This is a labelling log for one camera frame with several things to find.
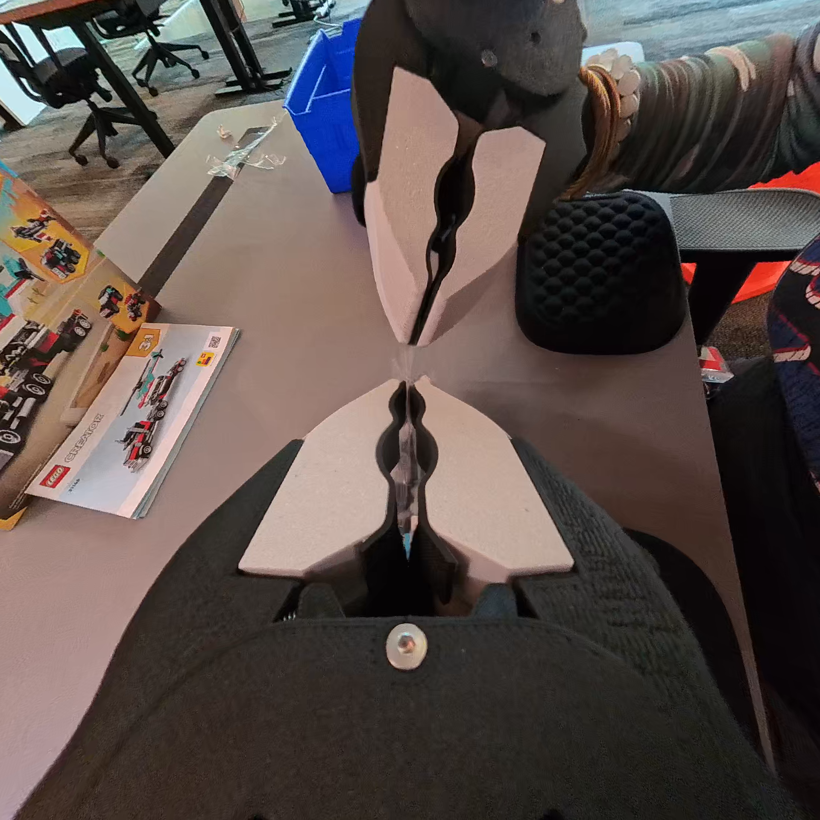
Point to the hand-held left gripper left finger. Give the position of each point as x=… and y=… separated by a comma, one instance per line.
x=320, y=499

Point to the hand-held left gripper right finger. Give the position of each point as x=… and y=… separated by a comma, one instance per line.
x=493, y=506

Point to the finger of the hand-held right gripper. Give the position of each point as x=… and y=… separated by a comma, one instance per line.
x=493, y=211
x=407, y=192

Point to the clear bag of lego bricks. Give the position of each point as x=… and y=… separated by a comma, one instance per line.
x=406, y=461

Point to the blue plastic bin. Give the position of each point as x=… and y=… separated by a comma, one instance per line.
x=323, y=96

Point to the lego set box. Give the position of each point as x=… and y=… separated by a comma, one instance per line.
x=45, y=320

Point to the person's right forearm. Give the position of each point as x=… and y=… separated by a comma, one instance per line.
x=717, y=109

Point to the empty clear plastic bag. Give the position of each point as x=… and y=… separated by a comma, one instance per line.
x=246, y=154

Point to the lego instruction booklet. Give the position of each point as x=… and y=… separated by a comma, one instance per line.
x=147, y=410

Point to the black dimpled armrest pad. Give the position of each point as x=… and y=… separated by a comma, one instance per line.
x=599, y=275

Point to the grey armrest support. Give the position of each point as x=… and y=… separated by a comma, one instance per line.
x=737, y=224

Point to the red white packet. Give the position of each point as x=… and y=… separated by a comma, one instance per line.
x=712, y=365

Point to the black office chair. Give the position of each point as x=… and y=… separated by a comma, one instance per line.
x=61, y=83
x=150, y=38

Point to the dark printed sweater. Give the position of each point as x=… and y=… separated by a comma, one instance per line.
x=797, y=320

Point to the wooden desk with black legs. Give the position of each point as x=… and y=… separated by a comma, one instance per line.
x=70, y=13

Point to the black desk leg frame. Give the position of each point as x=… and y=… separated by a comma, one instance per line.
x=240, y=57

